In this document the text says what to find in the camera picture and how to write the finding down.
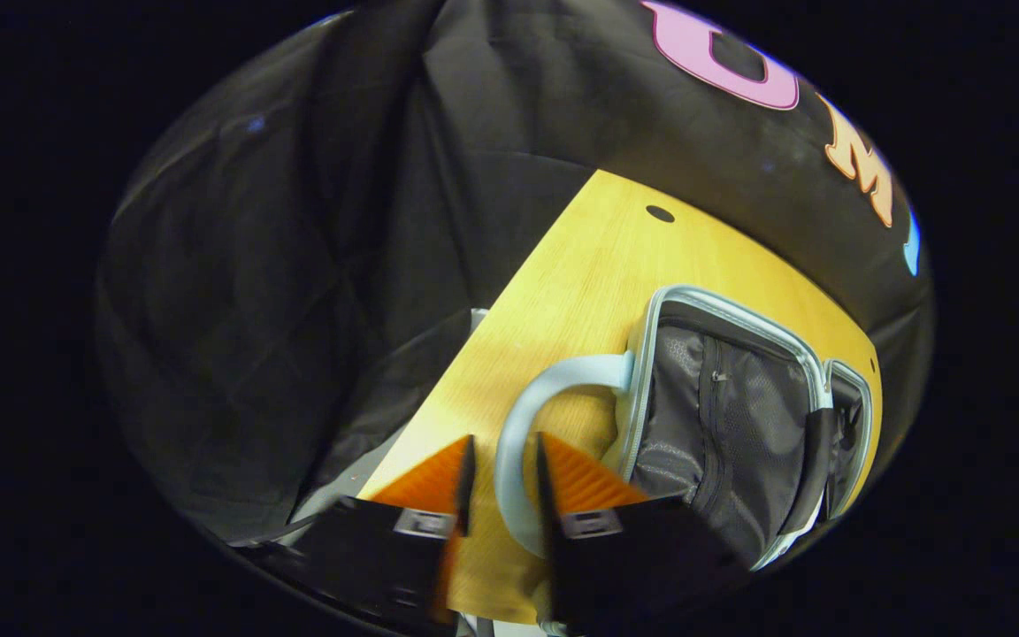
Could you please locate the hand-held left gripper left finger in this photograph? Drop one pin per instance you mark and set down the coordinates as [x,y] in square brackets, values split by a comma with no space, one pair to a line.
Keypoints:
[467,491]

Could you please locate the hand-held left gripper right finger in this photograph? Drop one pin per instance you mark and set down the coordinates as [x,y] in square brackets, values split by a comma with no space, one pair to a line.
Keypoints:
[545,504]

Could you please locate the light blue suitcase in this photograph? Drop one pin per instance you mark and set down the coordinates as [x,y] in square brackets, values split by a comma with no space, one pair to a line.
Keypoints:
[739,425]

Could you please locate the black backdrop cloth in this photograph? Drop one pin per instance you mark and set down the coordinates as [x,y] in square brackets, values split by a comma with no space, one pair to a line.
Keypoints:
[297,265]

